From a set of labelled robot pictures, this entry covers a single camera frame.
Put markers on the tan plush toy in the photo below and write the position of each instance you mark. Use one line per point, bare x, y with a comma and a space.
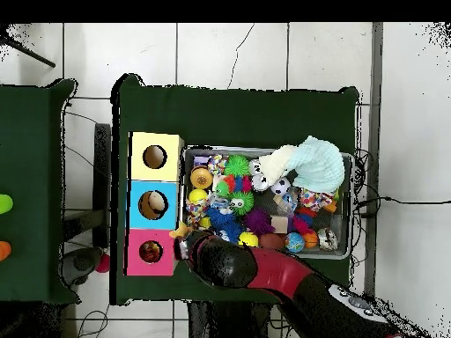
180, 231

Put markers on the yellow smiley ball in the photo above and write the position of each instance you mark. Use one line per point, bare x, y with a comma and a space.
248, 239

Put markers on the brown toy football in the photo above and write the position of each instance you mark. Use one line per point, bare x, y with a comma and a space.
271, 241

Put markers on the green spiky ball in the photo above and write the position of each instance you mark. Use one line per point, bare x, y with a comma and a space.
238, 165

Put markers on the blue spiky monster toy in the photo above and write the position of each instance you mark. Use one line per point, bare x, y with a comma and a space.
218, 218

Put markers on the globe print ball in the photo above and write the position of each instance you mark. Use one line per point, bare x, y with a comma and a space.
294, 242

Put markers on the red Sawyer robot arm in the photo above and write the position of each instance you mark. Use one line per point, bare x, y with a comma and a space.
282, 274

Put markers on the lime green toy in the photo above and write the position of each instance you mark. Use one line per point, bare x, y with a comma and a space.
4, 204

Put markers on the mint green cloth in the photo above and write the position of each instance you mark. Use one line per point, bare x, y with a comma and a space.
320, 165

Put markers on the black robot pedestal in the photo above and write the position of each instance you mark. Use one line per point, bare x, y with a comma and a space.
225, 320

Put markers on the orange striped tiger toy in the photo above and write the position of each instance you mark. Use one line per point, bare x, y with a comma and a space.
151, 251

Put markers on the dark green table cloth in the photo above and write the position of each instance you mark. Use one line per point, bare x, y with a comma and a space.
239, 116
31, 176

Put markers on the yellow tennis ball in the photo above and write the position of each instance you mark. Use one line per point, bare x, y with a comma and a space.
197, 195

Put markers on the toy hamburger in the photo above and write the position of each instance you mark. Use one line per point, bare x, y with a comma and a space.
201, 177

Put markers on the wooden box with three holes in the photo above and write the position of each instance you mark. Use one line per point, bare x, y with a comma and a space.
155, 141

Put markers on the black tripod leg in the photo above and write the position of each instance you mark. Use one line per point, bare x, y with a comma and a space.
31, 55

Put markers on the clear mesh bin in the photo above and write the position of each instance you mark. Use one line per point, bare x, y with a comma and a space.
338, 250

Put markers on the purple spiky toy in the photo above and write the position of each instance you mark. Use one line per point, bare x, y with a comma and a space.
259, 221

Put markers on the cream waffle cloth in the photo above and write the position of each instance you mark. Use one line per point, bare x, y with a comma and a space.
275, 165

